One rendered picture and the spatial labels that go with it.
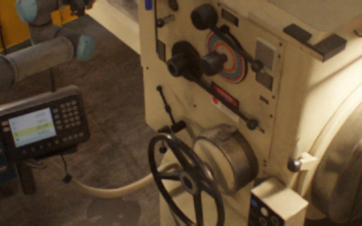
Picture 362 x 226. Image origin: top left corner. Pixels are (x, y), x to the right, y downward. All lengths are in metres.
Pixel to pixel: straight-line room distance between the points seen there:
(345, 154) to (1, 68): 1.04
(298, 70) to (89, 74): 2.98
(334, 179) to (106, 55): 2.96
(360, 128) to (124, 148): 2.25
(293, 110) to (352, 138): 0.26
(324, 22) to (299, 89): 0.19
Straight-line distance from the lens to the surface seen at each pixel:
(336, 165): 1.99
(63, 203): 3.72
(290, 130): 1.85
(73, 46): 1.86
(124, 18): 2.92
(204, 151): 2.04
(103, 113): 4.21
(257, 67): 1.73
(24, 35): 4.69
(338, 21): 1.72
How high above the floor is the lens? 2.85
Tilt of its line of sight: 43 degrees down
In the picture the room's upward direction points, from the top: straight up
